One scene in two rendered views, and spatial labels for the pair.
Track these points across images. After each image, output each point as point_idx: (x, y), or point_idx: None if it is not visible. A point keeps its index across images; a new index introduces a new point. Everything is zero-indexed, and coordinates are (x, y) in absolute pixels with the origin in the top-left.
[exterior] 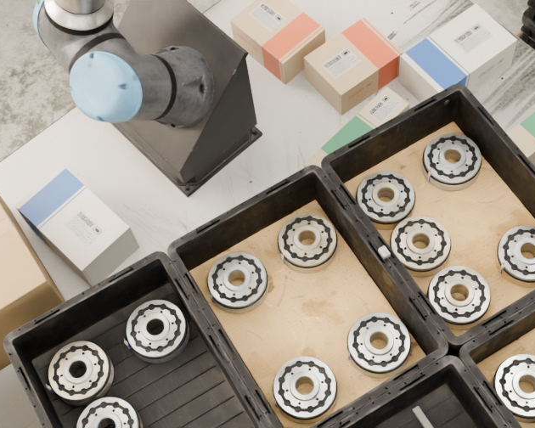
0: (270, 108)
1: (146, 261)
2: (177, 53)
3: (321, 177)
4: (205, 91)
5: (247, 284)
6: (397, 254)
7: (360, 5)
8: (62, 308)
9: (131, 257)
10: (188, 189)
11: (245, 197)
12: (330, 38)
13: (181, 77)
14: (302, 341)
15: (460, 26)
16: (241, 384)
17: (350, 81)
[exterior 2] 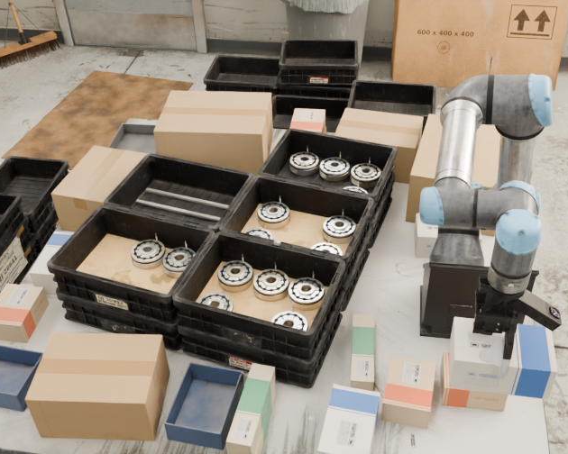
0: (432, 351)
1: (375, 190)
2: (464, 248)
3: (336, 254)
4: (435, 254)
5: (332, 224)
6: (278, 270)
7: (455, 451)
8: (388, 163)
9: (413, 251)
10: (422, 286)
11: (392, 304)
12: (447, 415)
13: (446, 238)
14: (291, 231)
15: (361, 436)
16: (292, 180)
17: (394, 365)
